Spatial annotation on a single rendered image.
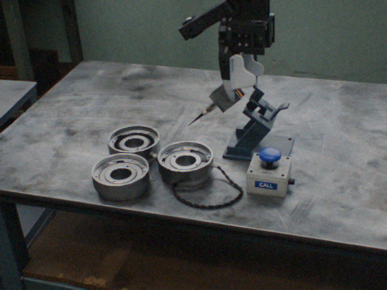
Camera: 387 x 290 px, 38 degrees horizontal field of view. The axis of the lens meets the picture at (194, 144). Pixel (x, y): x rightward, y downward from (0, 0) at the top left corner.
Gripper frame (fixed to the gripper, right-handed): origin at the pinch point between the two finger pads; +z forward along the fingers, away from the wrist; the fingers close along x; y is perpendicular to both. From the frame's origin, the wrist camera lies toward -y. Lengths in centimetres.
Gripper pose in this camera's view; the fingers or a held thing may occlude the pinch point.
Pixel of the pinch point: (231, 91)
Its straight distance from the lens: 104.7
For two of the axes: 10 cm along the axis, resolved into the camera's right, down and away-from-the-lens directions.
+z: 0.7, 8.8, 4.7
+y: 9.3, 1.2, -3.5
